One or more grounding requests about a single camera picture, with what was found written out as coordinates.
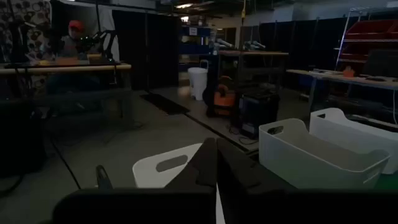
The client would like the white bucket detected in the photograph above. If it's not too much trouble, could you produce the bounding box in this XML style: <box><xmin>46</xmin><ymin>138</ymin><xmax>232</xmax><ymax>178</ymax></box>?
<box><xmin>187</xmin><ymin>59</ymin><xmax>209</xmax><ymax>101</ymax></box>

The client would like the circle patterned curtain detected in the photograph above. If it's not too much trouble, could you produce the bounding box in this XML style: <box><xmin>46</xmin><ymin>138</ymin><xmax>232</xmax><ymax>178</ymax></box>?
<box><xmin>0</xmin><ymin>0</ymin><xmax>52</xmax><ymax>94</ymax></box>

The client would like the black partition wall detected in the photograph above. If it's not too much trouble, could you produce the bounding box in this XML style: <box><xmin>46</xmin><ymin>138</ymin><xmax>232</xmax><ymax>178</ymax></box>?
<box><xmin>239</xmin><ymin>17</ymin><xmax>349</xmax><ymax>91</ymax></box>

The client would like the black equipment case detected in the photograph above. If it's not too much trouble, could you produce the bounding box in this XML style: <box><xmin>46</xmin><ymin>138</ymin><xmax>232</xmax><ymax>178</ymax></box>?
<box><xmin>0</xmin><ymin>99</ymin><xmax>47</xmax><ymax>178</ymax></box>

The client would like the white sheet curtain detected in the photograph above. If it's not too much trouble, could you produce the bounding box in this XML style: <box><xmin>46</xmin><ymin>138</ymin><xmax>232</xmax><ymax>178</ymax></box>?
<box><xmin>51</xmin><ymin>0</ymin><xmax>121</xmax><ymax>62</ymax></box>

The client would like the long wooden table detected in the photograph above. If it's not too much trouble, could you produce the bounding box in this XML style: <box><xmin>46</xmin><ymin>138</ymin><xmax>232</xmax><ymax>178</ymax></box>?
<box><xmin>285</xmin><ymin>68</ymin><xmax>398</xmax><ymax>116</ymax></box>

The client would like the blue storage shelf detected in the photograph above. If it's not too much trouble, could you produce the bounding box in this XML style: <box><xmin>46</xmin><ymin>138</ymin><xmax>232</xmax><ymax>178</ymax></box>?
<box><xmin>178</xmin><ymin>24</ymin><xmax>218</xmax><ymax>82</ymax></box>

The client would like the orange black shop vacuum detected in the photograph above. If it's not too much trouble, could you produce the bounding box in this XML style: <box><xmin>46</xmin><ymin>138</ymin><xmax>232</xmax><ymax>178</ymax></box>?
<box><xmin>202</xmin><ymin>75</ymin><xmax>238</xmax><ymax>118</ymax></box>

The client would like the black monitor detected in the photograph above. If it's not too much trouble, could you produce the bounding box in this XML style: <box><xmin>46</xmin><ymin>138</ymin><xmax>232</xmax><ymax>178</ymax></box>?
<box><xmin>362</xmin><ymin>49</ymin><xmax>398</xmax><ymax>78</ymax></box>

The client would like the black blue equipment box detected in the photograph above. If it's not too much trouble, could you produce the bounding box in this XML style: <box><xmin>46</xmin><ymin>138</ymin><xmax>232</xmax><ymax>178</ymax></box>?
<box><xmin>238</xmin><ymin>90</ymin><xmax>280</xmax><ymax>139</ymax></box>

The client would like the white plastic handled basket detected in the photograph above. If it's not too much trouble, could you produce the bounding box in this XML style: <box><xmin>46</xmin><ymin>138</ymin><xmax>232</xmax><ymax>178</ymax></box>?
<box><xmin>309</xmin><ymin>108</ymin><xmax>398</xmax><ymax>175</ymax></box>
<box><xmin>132</xmin><ymin>142</ymin><xmax>203</xmax><ymax>189</ymax></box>
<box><xmin>259</xmin><ymin>118</ymin><xmax>391</xmax><ymax>190</ymax></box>

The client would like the black floor mat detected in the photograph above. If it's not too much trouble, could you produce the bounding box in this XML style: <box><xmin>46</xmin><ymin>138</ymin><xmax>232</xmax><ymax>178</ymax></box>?
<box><xmin>139</xmin><ymin>92</ymin><xmax>190</xmax><ymax>116</ymax></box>

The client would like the wooden workstation table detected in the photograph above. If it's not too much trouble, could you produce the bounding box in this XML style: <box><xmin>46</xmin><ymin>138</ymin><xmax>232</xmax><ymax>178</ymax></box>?
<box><xmin>0</xmin><ymin>61</ymin><xmax>133</xmax><ymax>119</ymax></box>

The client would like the person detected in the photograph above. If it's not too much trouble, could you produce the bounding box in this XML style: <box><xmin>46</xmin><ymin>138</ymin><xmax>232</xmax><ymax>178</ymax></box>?
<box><xmin>46</xmin><ymin>20</ymin><xmax>102</xmax><ymax>97</ymax></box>

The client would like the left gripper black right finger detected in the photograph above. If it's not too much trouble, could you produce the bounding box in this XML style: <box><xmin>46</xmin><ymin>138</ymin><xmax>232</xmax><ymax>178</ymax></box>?
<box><xmin>216</xmin><ymin>138</ymin><xmax>297</xmax><ymax>191</ymax></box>

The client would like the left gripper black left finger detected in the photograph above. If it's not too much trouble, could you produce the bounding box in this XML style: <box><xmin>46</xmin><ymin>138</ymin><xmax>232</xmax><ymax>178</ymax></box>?
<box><xmin>164</xmin><ymin>138</ymin><xmax>218</xmax><ymax>191</ymax></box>

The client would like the red bin rack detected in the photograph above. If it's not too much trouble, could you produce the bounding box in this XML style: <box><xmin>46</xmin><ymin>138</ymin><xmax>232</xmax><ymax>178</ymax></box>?
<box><xmin>334</xmin><ymin>7</ymin><xmax>398</xmax><ymax>72</ymax></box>

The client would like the black curtain partition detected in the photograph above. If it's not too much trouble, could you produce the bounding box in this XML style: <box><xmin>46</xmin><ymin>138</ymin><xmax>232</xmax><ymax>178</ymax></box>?
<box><xmin>111</xmin><ymin>9</ymin><xmax>181</xmax><ymax>91</ymax></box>

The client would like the wooden top workbench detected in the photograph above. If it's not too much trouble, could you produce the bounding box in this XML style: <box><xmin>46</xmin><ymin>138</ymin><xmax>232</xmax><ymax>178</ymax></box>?
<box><xmin>217</xmin><ymin>49</ymin><xmax>289</xmax><ymax>94</ymax></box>

